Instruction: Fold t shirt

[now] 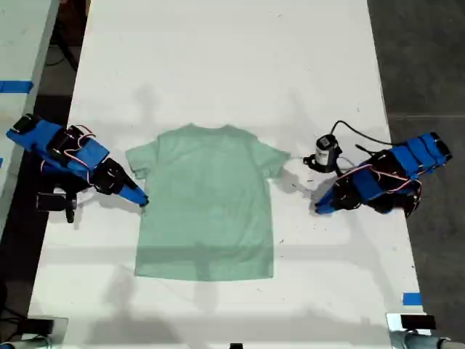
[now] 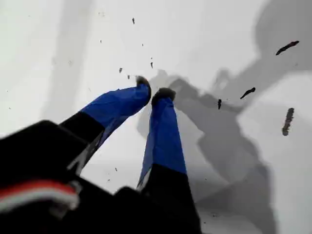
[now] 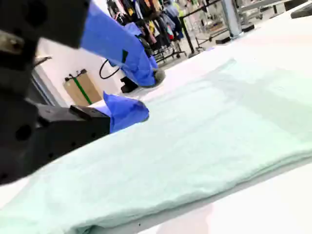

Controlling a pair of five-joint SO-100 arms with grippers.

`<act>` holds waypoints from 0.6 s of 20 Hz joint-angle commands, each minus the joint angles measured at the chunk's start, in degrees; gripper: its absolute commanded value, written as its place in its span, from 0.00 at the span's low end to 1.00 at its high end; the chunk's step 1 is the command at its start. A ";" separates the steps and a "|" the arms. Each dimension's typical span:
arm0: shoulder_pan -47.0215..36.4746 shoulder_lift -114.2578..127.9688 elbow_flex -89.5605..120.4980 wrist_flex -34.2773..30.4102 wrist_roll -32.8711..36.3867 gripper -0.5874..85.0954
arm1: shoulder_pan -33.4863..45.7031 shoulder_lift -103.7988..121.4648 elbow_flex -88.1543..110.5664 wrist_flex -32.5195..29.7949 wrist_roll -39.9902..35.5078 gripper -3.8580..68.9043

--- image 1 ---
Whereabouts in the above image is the white side table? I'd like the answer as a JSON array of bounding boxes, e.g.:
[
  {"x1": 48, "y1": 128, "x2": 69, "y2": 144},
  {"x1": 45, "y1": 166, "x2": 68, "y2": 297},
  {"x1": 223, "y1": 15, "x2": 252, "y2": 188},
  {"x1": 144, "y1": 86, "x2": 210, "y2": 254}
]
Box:
[{"x1": 0, "y1": 0, "x2": 61, "y2": 233}]

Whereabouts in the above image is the small black box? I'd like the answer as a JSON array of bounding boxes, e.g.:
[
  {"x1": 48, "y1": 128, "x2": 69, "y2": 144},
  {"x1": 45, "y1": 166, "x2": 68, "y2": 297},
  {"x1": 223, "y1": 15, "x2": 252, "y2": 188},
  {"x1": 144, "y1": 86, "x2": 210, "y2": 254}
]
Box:
[
  {"x1": 27, "y1": 318, "x2": 56, "y2": 334},
  {"x1": 400, "y1": 314, "x2": 437, "y2": 330}
]

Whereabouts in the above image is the grey metal pipe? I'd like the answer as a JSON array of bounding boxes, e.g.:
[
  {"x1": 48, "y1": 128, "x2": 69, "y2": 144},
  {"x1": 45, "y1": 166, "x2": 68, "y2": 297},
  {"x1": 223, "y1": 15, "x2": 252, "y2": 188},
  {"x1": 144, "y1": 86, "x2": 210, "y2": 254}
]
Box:
[
  {"x1": 0, "y1": 336, "x2": 57, "y2": 349},
  {"x1": 389, "y1": 331, "x2": 465, "y2": 349}
]

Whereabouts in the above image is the long blue tape strip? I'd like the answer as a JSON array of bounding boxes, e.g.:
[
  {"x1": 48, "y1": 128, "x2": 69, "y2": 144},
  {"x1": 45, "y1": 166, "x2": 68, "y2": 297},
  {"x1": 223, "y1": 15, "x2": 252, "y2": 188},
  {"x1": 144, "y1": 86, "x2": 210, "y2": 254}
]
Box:
[{"x1": 0, "y1": 80, "x2": 35, "y2": 94}]

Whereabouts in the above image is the metal table clamp plate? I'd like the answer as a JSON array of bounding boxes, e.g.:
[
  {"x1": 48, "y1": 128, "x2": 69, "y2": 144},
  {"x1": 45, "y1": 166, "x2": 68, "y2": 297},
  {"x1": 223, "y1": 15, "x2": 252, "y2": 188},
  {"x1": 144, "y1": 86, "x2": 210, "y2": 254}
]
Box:
[
  {"x1": 385, "y1": 313, "x2": 434, "y2": 337},
  {"x1": 20, "y1": 316, "x2": 70, "y2": 343}
]

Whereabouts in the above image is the black floor cable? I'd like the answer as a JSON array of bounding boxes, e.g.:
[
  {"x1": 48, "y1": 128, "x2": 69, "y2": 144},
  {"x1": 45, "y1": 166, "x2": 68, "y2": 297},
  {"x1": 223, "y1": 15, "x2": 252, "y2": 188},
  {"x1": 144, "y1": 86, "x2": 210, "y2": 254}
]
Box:
[{"x1": 46, "y1": 34, "x2": 80, "y2": 73}]

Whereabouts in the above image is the pale green T-shirt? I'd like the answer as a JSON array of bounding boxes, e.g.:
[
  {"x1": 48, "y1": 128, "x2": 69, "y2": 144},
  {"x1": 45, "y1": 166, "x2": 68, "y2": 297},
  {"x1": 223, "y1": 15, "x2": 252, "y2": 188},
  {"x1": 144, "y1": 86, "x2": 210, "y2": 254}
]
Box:
[{"x1": 125, "y1": 124, "x2": 291, "y2": 282}]

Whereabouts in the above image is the black camera cable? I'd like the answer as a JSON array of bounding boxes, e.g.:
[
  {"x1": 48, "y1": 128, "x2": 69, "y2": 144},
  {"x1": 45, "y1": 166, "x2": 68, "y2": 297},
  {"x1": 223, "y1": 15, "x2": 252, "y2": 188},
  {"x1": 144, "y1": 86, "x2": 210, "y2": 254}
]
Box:
[{"x1": 329, "y1": 120, "x2": 393, "y2": 151}]

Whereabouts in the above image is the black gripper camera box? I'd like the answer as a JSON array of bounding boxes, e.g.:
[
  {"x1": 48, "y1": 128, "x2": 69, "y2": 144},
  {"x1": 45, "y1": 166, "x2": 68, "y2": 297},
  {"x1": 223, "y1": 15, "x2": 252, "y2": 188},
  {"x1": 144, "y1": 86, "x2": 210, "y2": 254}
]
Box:
[
  {"x1": 303, "y1": 134, "x2": 344, "y2": 174},
  {"x1": 37, "y1": 192, "x2": 78, "y2": 223}
]

